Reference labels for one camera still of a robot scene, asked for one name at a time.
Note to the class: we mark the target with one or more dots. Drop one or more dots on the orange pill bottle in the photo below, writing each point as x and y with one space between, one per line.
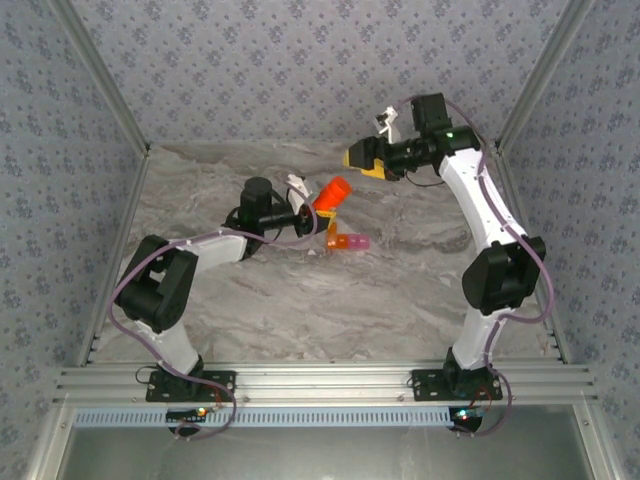
332 194

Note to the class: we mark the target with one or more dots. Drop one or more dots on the orange and pink pill organizer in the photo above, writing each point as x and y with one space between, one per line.
357 242

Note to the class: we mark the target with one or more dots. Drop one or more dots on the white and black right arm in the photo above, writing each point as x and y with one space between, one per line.
480 200

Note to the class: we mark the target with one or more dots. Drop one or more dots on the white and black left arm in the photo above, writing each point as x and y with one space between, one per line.
215 250

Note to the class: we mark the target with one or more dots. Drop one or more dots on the small circuit board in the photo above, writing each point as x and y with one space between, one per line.
187 414
467 416

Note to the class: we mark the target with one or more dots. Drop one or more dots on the grey metal shelf panel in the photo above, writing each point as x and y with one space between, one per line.
325 455

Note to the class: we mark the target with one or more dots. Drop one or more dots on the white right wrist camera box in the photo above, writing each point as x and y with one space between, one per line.
389 127

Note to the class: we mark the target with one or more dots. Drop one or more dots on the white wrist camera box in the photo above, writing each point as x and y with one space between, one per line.
299 192
389 127

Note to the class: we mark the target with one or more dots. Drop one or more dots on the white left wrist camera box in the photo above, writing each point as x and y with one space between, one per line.
299 192

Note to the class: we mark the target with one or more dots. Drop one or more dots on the aluminium table side rail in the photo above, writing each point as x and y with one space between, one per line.
131 200
516 200

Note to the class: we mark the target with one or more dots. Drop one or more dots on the aluminium frame post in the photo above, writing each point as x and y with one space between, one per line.
542 75
103 75

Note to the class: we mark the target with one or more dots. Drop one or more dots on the aluminium mounting rail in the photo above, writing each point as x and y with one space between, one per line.
325 382

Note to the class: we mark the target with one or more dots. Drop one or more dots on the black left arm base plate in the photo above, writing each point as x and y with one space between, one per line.
222 380

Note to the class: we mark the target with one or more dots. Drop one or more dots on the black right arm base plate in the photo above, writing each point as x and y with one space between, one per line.
425 387

